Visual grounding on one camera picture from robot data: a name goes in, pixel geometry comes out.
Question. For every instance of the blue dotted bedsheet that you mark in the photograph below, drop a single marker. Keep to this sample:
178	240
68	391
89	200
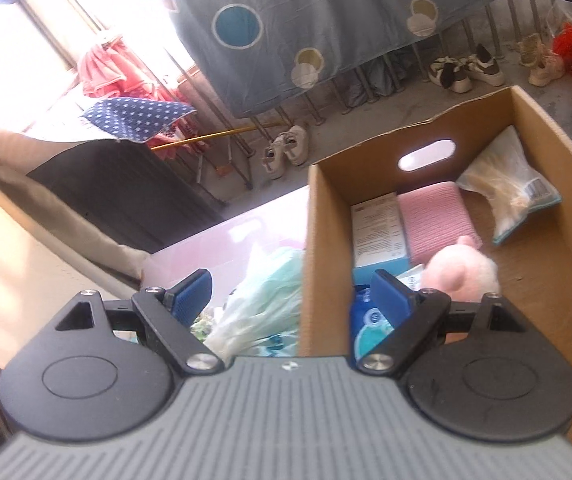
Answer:
316	20

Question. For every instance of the dark cabinet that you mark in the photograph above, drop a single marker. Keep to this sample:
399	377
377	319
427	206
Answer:
131	195

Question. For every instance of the cardboard box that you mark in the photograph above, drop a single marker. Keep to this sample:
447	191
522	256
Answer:
540	285

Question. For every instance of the beige shoe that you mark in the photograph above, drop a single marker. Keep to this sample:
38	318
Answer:
545	67
533	47

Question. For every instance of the bag of cotton swabs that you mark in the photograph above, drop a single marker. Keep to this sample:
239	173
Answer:
505	180

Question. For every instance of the light green plastic bag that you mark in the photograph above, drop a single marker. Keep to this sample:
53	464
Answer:
261	300

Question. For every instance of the blue wet wipes packet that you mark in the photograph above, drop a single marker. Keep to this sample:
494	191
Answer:
365	322

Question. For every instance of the pink towel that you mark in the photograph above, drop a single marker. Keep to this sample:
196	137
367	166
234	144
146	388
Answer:
103	70

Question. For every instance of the pink checkered tablecloth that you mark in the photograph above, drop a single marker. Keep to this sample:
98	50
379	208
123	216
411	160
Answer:
226	240

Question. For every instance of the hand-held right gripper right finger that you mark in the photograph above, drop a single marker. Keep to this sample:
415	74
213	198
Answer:
390	301

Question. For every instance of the blue star-print cloth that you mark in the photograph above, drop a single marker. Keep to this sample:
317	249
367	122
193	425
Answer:
136	117

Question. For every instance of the beige cushion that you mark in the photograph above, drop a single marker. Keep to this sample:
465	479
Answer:
66	210

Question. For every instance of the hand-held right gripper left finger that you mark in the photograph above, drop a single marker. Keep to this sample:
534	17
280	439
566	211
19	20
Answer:
193	296

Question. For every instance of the pink mesh sponge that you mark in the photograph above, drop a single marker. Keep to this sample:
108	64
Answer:
430	220

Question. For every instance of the pink plush toy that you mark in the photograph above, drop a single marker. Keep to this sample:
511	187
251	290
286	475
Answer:
460	270

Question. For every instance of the yellow pole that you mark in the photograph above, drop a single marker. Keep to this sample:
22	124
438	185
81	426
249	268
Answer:
206	136

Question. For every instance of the blue and white paper box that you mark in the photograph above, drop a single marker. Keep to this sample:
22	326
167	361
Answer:
378	230

